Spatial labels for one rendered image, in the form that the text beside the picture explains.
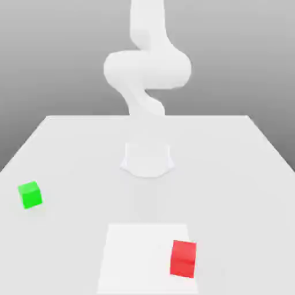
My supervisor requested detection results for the small green cube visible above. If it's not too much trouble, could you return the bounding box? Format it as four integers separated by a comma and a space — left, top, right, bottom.
17, 180, 43, 210

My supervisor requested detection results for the small red cube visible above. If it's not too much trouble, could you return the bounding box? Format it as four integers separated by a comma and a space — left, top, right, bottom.
169, 240, 197, 279

